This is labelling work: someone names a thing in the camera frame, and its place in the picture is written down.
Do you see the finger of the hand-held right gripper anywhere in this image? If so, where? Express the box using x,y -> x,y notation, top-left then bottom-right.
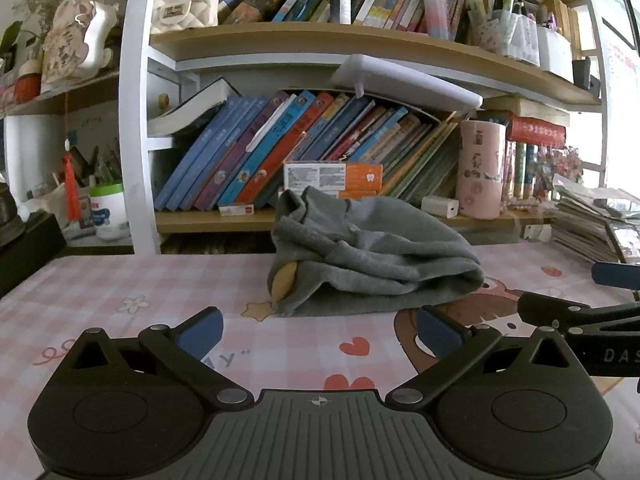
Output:
591,261 -> 640,291
516,291 -> 640,335

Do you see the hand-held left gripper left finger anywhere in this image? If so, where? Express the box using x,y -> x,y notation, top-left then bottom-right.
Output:
65,306 -> 256,410

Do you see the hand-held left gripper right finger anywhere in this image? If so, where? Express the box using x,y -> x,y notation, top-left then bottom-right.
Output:
385,305 -> 581,410

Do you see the grey sweater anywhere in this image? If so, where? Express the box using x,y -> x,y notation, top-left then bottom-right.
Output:
269,185 -> 486,318

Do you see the stack of magazines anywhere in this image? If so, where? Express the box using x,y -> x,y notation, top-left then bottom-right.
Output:
550,174 -> 640,265

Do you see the white charger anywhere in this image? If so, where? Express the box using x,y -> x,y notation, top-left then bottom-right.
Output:
421,196 -> 460,218

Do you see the row of green spined books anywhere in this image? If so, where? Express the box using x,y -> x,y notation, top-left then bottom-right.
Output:
502,140 -> 551,201

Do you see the pink printed tumbler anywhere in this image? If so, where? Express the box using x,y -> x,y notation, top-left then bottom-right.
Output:
456,120 -> 507,220

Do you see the white jar with green lid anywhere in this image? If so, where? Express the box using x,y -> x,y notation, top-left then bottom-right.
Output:
89,181 -> 132,241

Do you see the red book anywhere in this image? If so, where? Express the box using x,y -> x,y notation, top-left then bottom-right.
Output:
506,115 -> 567,147

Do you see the row of blue and orange books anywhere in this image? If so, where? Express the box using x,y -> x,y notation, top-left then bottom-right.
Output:
154,89 -> 463,212

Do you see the beige book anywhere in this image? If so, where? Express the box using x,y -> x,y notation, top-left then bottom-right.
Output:
482,95 -> 571,127

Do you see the holder with pencils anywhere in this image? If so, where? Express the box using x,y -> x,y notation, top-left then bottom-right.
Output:
65,142 -> 123,196

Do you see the red tassel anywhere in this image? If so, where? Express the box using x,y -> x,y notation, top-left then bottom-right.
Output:
62,90 -> 82,222

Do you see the small black box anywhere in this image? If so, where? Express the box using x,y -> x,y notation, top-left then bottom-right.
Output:
572,56 -> 601,92

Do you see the white pen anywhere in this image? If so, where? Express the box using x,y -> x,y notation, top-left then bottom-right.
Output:
246,95 -> 298,152

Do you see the thick white-paged book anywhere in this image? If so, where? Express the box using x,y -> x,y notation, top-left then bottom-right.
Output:
147,77 -> 242,138

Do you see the dark bronze ornament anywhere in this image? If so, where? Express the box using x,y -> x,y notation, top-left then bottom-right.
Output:
0,182 -> 26,248

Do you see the white pen holder box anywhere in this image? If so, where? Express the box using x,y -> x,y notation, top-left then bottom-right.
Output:
537,25 -> 574,83

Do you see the white wooden bookshelf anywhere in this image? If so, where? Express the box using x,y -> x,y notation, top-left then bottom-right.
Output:
0,0 -> 613,256

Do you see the white pen holder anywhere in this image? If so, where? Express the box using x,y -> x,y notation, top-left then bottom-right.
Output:
467,0 -> 540,61

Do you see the red white round jar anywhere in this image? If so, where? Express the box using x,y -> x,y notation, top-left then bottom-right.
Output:
14,57 -> 42,103

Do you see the pink blue gradient bottle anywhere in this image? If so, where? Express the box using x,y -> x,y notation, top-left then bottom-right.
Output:
422,0 -> 450,40

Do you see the white floral ornament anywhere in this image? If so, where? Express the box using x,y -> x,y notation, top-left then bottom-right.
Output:
41,0 -> 121,86

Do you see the green plant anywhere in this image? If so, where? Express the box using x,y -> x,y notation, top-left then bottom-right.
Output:
0,20 -> 38,61

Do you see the wall calendar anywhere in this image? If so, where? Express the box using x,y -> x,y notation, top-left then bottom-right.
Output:
590,0 -> 640,91

